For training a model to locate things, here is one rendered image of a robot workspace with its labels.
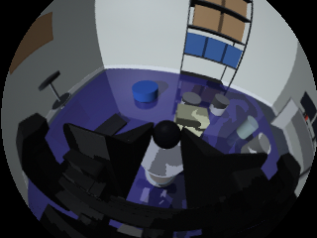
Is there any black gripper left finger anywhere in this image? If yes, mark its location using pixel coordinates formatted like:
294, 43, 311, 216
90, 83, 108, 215
62, 122, 154, 199

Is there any olive-beige cube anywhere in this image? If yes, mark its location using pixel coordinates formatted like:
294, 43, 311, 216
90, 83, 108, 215
173, 103, 210, 136

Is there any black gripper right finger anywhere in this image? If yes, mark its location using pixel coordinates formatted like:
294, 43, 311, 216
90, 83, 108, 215
179, 127, 268, 209

